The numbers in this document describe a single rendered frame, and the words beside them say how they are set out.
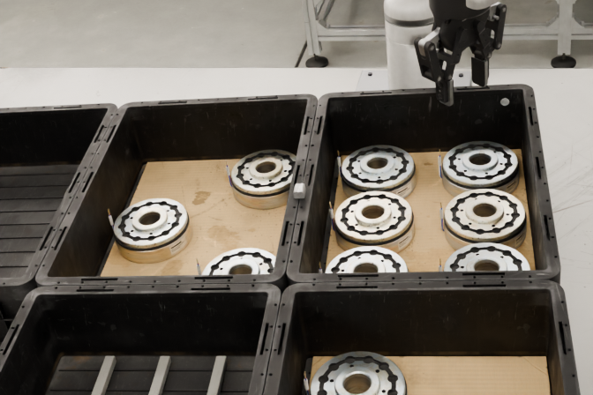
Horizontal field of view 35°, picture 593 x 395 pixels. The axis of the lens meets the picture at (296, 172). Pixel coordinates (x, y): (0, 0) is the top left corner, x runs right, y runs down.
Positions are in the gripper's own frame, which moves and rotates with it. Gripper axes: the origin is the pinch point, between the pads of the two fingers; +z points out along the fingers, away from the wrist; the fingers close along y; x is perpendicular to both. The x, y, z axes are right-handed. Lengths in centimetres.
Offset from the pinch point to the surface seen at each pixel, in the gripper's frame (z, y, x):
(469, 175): 13.9, 0.4, 1.0
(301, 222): 7.2, 26.8, -0.8
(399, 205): 14.1, 11.0, -1.3
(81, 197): 7, 44, -26
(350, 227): 14.2, 18.3, -2.6
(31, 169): 17, 41, -53
